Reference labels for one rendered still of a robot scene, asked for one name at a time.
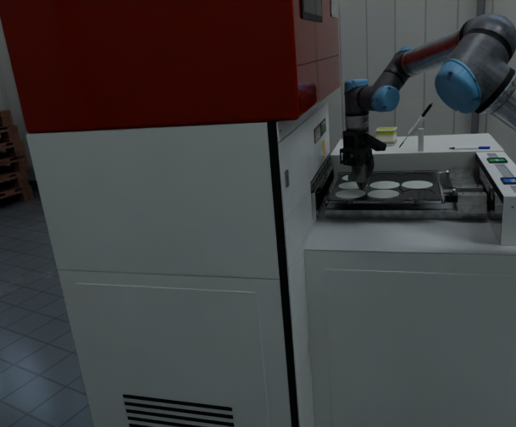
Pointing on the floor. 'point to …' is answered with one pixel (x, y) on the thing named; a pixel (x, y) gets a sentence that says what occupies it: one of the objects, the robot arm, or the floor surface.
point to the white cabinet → (422, 338)
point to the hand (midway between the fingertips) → (363, 185)
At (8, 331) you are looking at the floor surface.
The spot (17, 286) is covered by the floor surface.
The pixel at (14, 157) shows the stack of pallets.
